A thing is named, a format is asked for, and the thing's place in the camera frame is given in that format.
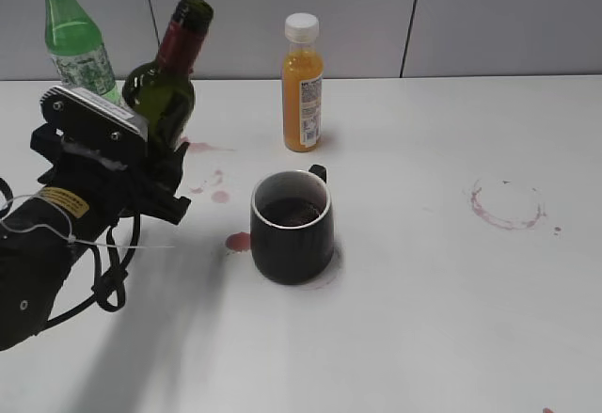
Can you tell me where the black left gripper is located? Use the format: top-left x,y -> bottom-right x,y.
30,124 -> 191,244

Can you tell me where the orange juice bottle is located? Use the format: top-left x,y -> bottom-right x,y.
281,12 -> 324,152

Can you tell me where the black cable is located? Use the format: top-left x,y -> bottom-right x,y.
0,177 -> 142,334

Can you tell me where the white zip tie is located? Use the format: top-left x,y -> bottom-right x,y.
1,194 -> 174,250

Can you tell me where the black ceramic mug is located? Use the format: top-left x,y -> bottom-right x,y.
250,164 -> 335,285

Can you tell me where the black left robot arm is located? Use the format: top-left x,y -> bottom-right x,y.
1,124 -> 191,350

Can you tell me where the green plastic soda bottle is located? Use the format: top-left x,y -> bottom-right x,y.
44,0 -> 120,103

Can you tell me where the dark red wine bottle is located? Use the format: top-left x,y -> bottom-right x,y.
121,0 -> 214,157

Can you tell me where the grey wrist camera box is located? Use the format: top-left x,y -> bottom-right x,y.
40,86 -> 148,166

